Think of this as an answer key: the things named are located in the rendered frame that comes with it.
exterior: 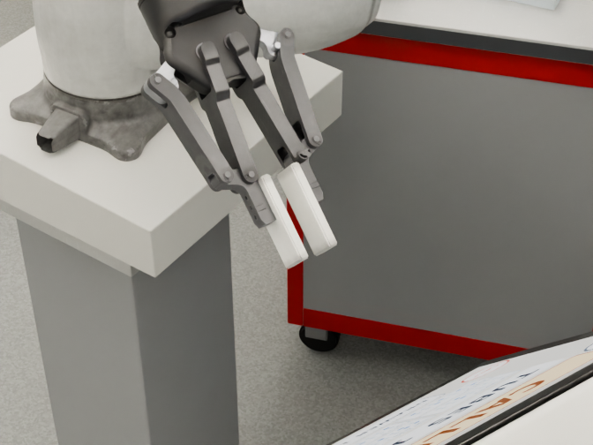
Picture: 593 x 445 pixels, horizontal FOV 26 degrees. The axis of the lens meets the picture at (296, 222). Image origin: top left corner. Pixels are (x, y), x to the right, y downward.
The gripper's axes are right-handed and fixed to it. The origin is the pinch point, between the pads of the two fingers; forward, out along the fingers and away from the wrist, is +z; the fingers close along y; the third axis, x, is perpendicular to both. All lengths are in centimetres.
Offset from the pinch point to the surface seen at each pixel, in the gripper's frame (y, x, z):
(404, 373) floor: 70, 122, 24
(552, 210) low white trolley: 81, 76, 9
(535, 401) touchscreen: -3.9, -24.7, 17.2
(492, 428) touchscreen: -7.2, -24.6, 17.4
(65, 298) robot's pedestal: 5, 79, -9
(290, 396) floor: 50, 127, 19
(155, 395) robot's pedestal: 11, 81, 8
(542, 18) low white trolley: 80, 57, -17
